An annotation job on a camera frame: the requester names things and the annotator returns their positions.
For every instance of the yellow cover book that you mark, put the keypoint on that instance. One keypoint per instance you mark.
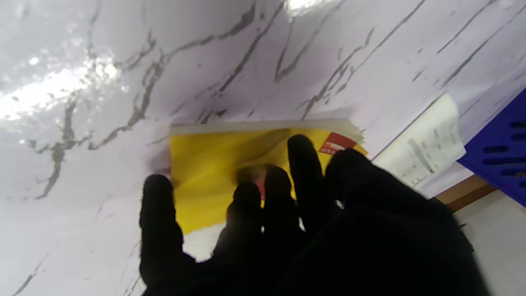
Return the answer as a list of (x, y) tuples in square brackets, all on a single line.
[(209, 176)]

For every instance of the blue perforated plastic file holder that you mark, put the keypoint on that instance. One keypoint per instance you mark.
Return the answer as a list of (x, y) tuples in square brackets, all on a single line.
[(499, 152)]

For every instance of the white workbook with blue header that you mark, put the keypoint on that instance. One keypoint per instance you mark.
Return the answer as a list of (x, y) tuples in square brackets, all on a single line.
[(423, 148)]

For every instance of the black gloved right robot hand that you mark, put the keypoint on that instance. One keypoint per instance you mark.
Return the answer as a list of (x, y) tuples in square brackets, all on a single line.
[(328, 238)]

